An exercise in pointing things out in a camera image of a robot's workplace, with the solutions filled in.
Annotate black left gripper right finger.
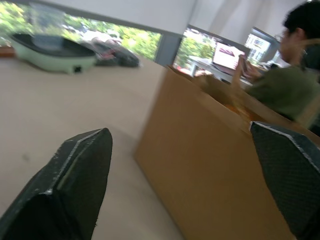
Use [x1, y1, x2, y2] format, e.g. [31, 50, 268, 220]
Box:
[249, 120, 320, 240]

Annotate mint green electric cooking pot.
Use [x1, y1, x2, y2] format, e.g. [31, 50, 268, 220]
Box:
[9, 33, 98, 75]

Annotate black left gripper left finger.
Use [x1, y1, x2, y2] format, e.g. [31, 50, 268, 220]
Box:
[0, 127, 114, 240]

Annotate dark grey backpack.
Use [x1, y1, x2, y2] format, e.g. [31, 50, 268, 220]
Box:
[83, 36, 140, 68]

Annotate computer monitor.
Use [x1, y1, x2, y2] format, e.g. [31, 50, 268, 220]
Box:
[244, 26, 282, 66]

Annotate person in green shirt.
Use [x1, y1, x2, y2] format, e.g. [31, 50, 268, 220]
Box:
[243, 2, 320, 131]

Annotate brown cardboard box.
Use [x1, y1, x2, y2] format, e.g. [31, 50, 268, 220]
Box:
[133, 65, 320, 240]

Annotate laptop with bright screen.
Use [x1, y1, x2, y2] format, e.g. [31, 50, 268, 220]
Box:
[211, 41, 247, 75]

